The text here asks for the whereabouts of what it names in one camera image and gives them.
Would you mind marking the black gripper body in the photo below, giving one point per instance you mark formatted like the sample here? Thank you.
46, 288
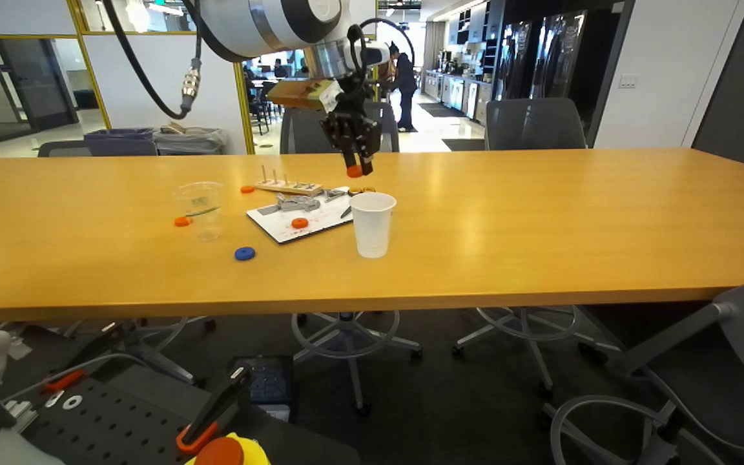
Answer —
351, 117

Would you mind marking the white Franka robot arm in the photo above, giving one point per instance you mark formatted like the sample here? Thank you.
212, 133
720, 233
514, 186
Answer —
250, 25

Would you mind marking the white paper cup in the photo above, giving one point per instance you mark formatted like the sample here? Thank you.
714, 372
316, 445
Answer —
372, 226

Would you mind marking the clear plastic cup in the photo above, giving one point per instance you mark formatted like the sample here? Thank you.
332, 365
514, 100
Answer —
196, 206

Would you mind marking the dark mesh office chair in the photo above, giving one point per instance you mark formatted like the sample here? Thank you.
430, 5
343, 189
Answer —
298, 133

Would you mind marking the person in dark hoodie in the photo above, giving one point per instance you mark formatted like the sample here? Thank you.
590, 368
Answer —
404, 80

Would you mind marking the crumpled grey tape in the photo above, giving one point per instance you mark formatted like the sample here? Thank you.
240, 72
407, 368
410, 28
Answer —
290, 204

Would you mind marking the white paper sheet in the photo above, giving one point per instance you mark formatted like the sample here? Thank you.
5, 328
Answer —
284, 231

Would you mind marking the grey mesh office chair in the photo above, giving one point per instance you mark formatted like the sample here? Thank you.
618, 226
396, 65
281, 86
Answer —
534, 121

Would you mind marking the black office chair base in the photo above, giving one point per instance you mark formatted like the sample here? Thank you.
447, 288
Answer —
348, 339

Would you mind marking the black glass door fridge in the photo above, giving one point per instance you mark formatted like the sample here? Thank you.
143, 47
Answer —
560, 51

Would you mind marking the dark blue upholstered chair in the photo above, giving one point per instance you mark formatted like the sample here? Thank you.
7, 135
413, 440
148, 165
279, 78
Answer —
121, 143

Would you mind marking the grey star base office chair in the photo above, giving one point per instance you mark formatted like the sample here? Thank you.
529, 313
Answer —
527, 330

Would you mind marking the dark blue box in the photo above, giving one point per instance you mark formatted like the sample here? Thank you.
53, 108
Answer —
268, 387

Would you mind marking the black star base office chair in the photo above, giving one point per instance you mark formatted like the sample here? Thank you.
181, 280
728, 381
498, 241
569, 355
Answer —
160, 339

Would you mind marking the yellow red emergency stop button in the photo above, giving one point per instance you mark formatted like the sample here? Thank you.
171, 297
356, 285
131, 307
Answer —
230, 450

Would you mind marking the black perforated plate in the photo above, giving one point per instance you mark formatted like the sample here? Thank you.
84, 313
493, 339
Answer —
103, 421

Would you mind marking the small orange tool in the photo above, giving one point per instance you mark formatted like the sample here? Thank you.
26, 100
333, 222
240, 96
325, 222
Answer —
64, 381

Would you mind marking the grey armrest office chair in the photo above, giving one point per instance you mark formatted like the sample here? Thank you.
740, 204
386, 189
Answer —
735, 344

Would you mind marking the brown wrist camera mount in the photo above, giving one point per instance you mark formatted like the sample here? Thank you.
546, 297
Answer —
298, 94

